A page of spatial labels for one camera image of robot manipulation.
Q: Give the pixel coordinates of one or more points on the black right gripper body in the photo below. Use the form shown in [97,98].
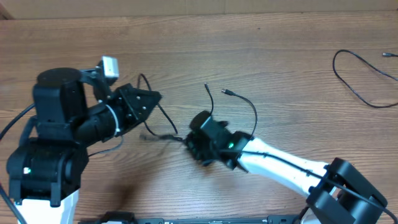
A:
[201,150]

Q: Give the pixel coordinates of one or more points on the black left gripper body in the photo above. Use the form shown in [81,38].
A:
[124,115]

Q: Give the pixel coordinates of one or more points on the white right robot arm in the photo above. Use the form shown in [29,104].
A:
[334,193]

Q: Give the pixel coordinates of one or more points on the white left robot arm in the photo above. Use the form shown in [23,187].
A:
[74,110]

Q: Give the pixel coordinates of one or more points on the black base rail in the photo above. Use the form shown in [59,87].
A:
[130,218]

